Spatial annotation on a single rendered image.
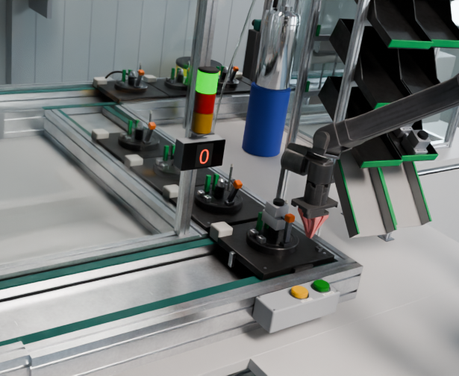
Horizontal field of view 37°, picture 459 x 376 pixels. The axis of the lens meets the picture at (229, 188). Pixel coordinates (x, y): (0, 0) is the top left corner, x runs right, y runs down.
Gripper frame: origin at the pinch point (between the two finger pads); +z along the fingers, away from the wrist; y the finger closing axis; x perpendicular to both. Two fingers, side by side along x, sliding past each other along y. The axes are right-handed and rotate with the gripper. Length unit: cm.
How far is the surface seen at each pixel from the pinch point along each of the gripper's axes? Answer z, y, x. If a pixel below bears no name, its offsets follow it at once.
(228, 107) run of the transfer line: 12, -70, -129
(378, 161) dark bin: -15.0, -24.1, -3.0
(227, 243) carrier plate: 7.9, 12.3, -16.5
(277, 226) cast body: 1.4, 2.6, -9.1
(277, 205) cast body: -3.4, 1.7, -11.2
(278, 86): -11, -59, -85
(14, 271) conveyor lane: 8, 65, -26
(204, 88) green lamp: -32.8, 20.7, -21.6
